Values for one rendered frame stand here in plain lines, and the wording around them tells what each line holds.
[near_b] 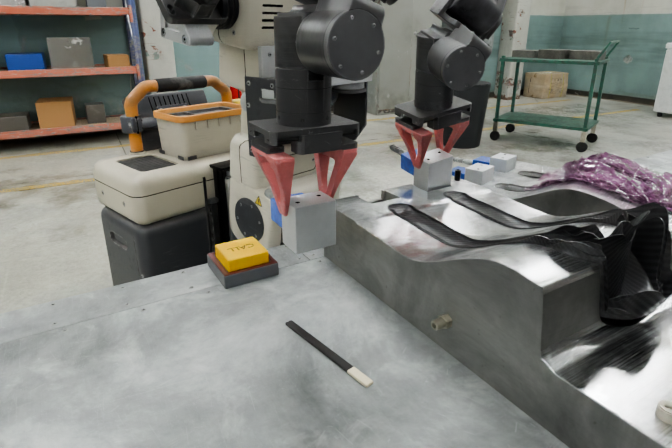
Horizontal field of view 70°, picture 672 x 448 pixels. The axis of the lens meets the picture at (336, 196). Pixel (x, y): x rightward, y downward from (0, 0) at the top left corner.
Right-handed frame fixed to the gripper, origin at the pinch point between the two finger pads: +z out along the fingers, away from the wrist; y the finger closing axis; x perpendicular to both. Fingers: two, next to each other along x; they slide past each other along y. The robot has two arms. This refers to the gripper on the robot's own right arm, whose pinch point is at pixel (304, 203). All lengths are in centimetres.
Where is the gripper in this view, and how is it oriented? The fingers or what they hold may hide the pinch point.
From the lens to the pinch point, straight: 53.4
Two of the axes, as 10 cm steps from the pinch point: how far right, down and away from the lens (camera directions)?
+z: -0.1, 9.4, 3.4
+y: 8.6, -1.7, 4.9
